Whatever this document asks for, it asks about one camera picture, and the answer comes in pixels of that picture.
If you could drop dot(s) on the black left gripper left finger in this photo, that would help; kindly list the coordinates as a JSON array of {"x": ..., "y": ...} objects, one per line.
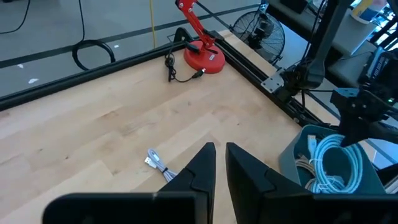
[{"x": 199, "y": 177}]

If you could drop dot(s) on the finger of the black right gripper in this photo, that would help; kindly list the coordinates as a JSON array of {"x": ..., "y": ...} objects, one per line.
[{"x": 354, "y": 132}]

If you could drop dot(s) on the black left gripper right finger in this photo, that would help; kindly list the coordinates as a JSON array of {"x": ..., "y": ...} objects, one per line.
[{"x": 248, "y": 186}]

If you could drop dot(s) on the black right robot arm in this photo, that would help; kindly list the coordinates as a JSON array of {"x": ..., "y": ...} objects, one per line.
[{"x": 321, "y": 40}]

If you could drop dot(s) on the teal plastic bin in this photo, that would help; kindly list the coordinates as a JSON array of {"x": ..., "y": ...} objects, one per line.
[{"x": 287, "y": 158}]

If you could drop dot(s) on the dark grey desk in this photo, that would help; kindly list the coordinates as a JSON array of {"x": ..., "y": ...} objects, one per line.
[{"x": 345, "y": 34}]

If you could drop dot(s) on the red desk lamp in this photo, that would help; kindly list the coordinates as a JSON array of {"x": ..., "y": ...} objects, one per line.
[{"x": 203, "y": 60}]

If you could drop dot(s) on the black floor fan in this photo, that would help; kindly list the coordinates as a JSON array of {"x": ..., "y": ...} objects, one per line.
[{"x": 261, "y": 31}]

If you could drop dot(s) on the black aluminium table frame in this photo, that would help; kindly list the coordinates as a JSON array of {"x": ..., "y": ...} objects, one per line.
[{"x": 77, "y": 76}]

